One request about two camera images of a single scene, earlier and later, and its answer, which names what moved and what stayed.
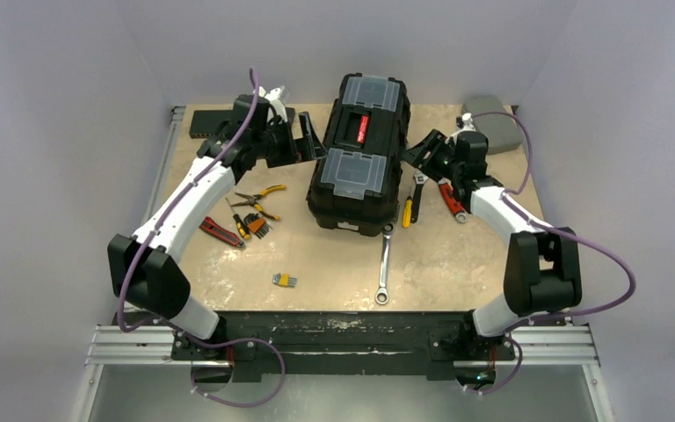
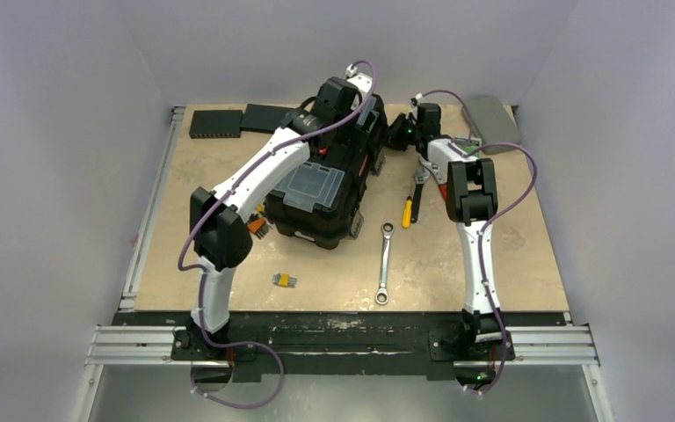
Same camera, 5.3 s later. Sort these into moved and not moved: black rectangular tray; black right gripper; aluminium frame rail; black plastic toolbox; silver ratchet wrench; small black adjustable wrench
Moved: black plastic toolbox; black right gripper
Not moved: silver ratchet wrench; aluminium frame rail; black rectangular tray; small black adjustable wrench
